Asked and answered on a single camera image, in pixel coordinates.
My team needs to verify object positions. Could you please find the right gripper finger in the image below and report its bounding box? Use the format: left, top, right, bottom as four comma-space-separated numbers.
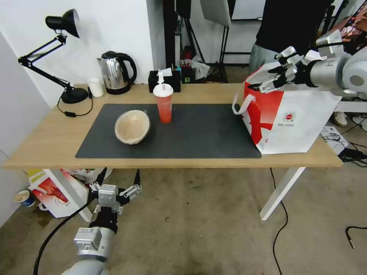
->
268, 58, 299, 76
248, 72, 291, 94

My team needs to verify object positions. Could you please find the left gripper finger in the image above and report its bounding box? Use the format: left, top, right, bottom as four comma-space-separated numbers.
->
119, 169, 143, 205
89, 167, 108, 192

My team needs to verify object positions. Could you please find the white and red takeout bag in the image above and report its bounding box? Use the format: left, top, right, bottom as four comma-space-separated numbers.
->
232, 63, 343, 155

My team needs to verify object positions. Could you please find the red and white paper bag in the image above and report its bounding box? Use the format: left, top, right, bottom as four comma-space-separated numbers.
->
27, 168, 98, 219

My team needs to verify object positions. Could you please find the crumpled white plastic bag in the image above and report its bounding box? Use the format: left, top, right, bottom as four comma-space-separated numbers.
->
190, 55, 211, 81

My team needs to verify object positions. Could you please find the person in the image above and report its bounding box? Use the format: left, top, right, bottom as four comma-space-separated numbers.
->
248, 0, 319, 77

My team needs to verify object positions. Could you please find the person's shoe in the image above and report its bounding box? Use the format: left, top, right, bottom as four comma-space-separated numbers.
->
352, 114, 367, 131
332, 111, 348, 127

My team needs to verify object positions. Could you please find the white side table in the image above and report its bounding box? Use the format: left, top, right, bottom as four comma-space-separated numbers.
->
333, 97, 367, 114

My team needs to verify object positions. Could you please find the beige paper bowl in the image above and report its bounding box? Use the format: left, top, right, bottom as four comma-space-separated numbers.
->
114, 110, 152, 146

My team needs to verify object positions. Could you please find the instant noodle cup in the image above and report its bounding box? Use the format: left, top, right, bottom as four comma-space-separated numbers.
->
14, 189, 37, 208

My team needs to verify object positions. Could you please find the white softbox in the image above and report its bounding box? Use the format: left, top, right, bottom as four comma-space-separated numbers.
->
199, 0, 232, 28

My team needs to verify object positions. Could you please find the black desk mat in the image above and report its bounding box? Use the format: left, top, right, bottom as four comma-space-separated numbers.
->
75, 103, 263, 159

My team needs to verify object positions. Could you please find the red drink cup with lid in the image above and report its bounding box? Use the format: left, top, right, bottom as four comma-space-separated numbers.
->
153, 72, 175, 124

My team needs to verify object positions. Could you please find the small white jar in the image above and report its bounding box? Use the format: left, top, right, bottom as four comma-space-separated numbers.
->
87, 78, 105, 98

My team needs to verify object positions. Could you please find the black tissue box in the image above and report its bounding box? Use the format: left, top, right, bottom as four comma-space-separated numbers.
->
148, 68, 182, 93

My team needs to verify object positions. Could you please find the black light stand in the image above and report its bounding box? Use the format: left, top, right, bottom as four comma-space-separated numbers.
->
175, 0, 230, 84

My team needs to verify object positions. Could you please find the black power adapter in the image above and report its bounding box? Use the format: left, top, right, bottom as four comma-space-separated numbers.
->
338, 147, 367, 166

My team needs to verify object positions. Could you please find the steel electric kettle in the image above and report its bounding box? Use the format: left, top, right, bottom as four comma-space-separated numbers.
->
96, 50, 138, 95

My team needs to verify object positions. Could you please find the black desk lamp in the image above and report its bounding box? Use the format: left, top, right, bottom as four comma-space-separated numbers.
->
18, 8, 93, 105

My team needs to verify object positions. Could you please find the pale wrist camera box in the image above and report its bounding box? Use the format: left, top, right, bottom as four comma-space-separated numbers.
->
98, 184, 121, 207
276, 46, 299, 65

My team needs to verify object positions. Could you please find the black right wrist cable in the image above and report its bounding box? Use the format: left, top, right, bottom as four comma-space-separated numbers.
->
315, 39, 345, 49

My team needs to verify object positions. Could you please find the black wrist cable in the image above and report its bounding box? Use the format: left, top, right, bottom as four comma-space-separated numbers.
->
315, 39, 345, 49
32, 200, 100, 275

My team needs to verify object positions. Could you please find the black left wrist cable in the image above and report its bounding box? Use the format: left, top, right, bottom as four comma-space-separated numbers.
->
32, 200, 100, 275

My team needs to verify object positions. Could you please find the black lamp cable with switch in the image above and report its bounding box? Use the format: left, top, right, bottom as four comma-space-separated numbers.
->
57, 91, 94, 118

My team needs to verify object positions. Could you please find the white box with cables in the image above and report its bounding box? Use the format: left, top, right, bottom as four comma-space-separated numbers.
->
320, 125, 349, 150

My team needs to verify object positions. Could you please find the long black floor cable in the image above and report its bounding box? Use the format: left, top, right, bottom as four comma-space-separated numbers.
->
269, 167, 289, 275

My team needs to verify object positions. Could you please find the short black floor cable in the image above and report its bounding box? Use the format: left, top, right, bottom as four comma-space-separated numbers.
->
345, 225, 367, 250

